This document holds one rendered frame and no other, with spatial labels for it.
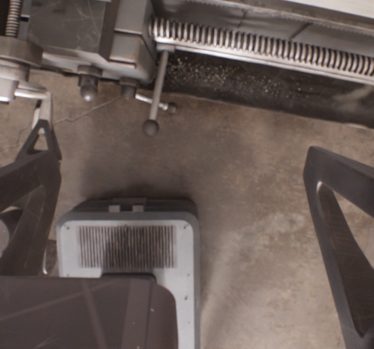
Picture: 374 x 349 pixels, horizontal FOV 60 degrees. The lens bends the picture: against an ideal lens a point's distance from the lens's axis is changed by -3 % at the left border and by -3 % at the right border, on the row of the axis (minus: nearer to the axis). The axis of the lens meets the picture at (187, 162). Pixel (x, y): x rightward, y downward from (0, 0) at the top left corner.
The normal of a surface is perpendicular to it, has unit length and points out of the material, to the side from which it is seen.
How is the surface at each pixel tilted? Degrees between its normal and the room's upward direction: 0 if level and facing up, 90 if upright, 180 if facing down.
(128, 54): 0
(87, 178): 0
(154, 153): 0
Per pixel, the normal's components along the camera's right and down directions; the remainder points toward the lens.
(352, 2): -0.11, 0.65
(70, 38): 0.00, 0.10
